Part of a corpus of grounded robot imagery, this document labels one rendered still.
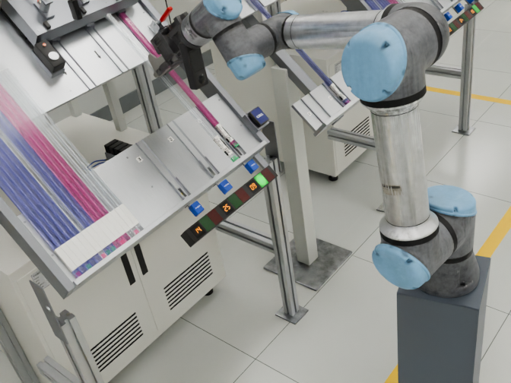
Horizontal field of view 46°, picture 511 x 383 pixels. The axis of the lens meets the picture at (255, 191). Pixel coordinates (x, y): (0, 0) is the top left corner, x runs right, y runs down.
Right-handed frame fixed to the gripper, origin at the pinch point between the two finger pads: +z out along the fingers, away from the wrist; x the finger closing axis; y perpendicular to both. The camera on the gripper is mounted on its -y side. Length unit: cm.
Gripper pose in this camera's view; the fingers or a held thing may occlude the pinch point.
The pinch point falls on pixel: (161, 74)
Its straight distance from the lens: 157.8
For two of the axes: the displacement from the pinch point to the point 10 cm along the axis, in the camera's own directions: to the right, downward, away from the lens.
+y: -5.5, -8.3, -1.3
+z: -5.6, 2.5, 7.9
